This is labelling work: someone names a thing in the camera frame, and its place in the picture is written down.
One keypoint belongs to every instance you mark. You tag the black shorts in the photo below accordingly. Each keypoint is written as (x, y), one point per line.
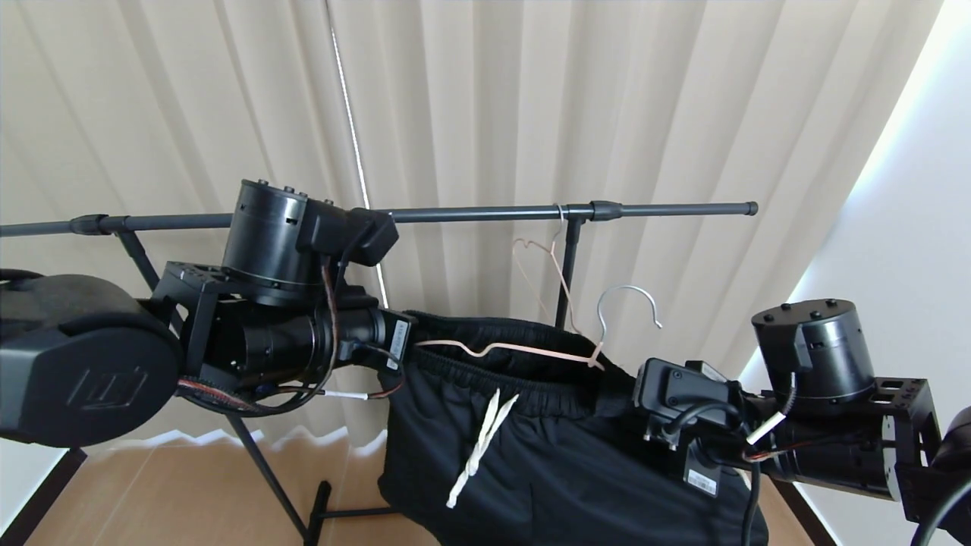
(569, 470)

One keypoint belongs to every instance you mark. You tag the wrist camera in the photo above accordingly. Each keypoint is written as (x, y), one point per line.
(675, 390)
(364, 235)

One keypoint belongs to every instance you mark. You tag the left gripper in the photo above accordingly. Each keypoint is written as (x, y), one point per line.
(379, 337)

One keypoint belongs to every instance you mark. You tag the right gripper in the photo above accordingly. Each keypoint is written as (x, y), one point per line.
(713, 466)

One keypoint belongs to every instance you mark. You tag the black clothes rack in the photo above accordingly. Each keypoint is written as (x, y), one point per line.
(493, 214)

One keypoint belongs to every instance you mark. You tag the pink clothes hanger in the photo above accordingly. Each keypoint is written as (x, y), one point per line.
(596, 359)
(569, 299)

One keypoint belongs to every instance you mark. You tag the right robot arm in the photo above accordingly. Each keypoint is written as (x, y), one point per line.
(812, 349)

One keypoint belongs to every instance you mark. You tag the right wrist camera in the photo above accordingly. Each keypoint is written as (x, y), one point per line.
(675, 390)

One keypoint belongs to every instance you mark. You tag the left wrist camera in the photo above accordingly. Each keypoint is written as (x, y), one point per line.
(364, 235)

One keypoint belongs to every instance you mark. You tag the beige curtain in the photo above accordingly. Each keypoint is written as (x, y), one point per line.
(645, 98)

